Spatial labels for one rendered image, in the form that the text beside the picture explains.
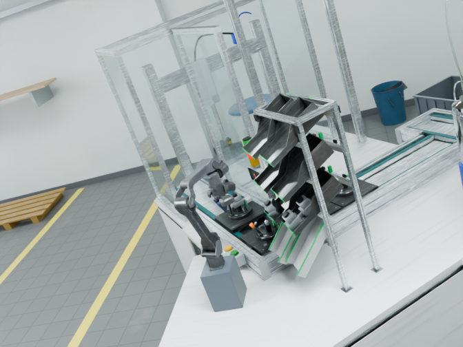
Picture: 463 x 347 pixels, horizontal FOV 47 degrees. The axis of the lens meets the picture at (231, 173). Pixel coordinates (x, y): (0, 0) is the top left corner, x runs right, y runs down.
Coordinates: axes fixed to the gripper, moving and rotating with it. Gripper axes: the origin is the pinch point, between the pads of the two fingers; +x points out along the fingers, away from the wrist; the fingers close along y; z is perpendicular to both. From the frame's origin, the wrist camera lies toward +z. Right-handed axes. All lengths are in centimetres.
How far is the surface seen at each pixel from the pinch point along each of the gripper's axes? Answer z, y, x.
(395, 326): 29, -70, 50
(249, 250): 4.7, 2.2, 29.4
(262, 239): 13.1, 2.1, 27.6
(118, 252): -33, 275, 126
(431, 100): 205, 79, 42
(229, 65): 34, 23, -55
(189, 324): -38, -11, 40
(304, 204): 20.1, -40.2, -3.1
